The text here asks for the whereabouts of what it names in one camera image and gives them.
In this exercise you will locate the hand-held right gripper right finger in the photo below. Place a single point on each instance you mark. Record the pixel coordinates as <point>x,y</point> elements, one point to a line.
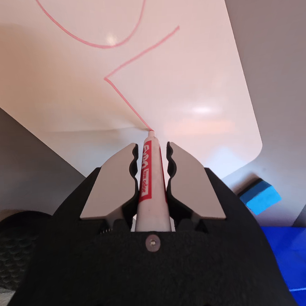
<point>198,196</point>

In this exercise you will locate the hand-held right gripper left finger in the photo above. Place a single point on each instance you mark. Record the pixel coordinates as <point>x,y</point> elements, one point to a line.
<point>107,196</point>

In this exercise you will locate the red whiteboard marker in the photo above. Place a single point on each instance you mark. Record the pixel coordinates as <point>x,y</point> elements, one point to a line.
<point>152,201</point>

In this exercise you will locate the blue whiteboard eraser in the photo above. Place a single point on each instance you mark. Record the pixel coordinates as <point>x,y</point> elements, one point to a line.
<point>260,198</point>

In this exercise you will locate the blue storage bin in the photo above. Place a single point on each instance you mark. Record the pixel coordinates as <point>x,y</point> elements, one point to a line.
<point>287,253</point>

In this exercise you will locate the white whiteboard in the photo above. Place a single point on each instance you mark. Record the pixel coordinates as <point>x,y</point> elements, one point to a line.
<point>191,71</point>

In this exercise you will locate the black mesh chair armrest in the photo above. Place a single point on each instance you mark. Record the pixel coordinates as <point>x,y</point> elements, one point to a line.
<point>19,248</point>

